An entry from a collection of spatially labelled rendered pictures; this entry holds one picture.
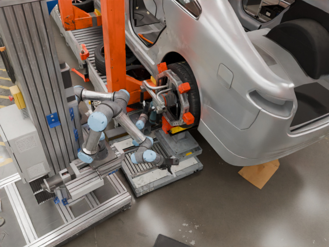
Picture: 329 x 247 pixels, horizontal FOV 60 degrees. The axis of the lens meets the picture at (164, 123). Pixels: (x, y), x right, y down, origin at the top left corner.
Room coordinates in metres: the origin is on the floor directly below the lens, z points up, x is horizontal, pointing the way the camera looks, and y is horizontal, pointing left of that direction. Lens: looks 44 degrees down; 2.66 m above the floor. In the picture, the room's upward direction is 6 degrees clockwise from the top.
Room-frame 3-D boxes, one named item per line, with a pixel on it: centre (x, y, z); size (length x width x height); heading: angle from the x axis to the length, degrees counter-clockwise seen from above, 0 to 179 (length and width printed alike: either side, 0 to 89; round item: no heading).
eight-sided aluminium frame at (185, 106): (2.22, -0.04, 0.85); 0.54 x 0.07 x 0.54; 33
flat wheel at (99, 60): (3.58, 0.76, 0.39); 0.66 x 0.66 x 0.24
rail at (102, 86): (3.52, 1.20, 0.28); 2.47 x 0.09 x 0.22; 33
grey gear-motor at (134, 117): (2.43, 0.21, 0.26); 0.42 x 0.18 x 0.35; 123
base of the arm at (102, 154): (1.47, 0.50, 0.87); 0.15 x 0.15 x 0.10
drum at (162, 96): (2.18, 0.02, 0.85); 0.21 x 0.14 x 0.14; 123
